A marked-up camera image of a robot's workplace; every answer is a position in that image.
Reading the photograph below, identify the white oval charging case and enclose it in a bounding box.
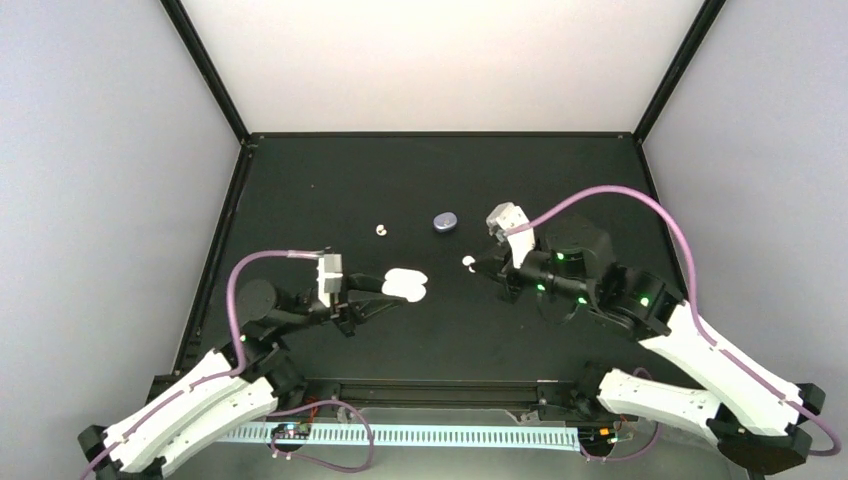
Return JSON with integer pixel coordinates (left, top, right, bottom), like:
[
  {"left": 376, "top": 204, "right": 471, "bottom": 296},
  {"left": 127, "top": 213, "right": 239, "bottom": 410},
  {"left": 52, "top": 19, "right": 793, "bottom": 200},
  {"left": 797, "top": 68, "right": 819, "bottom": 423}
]
[{"left": 381, "top": 268, "right": 428, "bottom": 303}]

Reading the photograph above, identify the lavender earbud charging case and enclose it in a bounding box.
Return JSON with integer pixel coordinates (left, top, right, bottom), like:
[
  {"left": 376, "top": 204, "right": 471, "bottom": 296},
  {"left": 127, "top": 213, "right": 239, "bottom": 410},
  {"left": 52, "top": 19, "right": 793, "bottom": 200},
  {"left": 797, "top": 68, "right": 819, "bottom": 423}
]
[{"left": 432, "top": 211, "right": 458, "bottom": 234}]

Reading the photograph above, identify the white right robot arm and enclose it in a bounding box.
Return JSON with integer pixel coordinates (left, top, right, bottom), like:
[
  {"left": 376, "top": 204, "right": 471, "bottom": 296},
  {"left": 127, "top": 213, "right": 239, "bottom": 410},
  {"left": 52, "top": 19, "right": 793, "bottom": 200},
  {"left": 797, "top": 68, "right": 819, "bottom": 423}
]
[{"left": 463, "top": 216, "right": 825, "bottom": 475}]

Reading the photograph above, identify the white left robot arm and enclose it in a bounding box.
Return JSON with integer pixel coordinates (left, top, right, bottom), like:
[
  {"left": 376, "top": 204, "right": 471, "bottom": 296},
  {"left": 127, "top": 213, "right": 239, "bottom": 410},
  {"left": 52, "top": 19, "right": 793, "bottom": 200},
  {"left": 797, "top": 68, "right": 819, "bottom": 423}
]
[{"left": 78, "top": 269, "right": 427, "bottom": 479}]

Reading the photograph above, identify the small circuit board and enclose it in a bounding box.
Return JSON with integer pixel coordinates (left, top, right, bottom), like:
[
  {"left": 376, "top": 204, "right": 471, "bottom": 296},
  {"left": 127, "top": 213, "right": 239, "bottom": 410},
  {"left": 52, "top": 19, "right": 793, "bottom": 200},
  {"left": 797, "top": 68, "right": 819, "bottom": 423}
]
[{"left": 271, "top": 423, "right": 312, "bottom": 442}]

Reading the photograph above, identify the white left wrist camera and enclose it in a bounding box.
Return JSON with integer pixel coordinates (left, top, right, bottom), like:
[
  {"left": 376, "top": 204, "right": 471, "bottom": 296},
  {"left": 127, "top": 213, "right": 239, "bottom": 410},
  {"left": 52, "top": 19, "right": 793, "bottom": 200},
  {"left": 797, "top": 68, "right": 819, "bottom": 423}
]
[{"left": 317, "top": 254, "right": 344, "bottom": 308}]

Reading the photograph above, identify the black frame rail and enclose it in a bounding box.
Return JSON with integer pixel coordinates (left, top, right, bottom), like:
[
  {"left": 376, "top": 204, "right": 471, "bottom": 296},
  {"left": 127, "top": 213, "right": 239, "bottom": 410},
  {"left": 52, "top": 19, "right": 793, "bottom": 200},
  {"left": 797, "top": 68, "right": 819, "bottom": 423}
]
[{"left": 277, "top": 378, "right": 593, "bottom": 418}]

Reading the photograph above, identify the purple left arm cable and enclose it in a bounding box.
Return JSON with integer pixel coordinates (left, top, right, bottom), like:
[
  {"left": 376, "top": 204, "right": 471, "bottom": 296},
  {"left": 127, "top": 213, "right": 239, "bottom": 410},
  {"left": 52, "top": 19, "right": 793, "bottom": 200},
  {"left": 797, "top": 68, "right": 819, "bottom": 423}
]
[{"left": 78, "top": 248, "right": 333, "bottom": 480}]

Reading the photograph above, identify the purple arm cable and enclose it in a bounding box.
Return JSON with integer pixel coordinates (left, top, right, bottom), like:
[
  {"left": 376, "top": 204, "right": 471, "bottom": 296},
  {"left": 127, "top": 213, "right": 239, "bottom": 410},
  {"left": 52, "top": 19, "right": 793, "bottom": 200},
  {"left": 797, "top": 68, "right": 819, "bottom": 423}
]
[
  {"left": 510, "top": 185, "right": 843, "bottom": 458},
  {"left": 78, "top": 248, "right": 333, "bottom": 480}
]

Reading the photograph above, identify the light blue slotted cable duct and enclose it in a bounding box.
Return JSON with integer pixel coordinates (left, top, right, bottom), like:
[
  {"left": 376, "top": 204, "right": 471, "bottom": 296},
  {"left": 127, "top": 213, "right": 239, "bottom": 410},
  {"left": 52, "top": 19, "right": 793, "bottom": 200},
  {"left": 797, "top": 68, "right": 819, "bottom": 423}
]
[{"left": 218, "top": 422, "right": 581, "bottom": 452}]

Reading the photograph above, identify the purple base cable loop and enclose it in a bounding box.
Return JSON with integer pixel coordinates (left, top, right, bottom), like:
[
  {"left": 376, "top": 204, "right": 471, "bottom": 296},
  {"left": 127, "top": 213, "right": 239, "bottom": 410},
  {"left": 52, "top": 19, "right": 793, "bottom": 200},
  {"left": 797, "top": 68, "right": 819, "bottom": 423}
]
[{"left": 268, "top": 398, "right": 376, "bottom": 473}]

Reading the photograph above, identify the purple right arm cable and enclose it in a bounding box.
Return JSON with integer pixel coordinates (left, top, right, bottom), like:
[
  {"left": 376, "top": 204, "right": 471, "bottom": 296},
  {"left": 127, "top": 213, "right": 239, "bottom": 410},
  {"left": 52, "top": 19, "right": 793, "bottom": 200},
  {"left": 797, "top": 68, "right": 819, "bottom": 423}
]
[{"left": 510, "top": 185, "right": 843, "bottom": 458}]

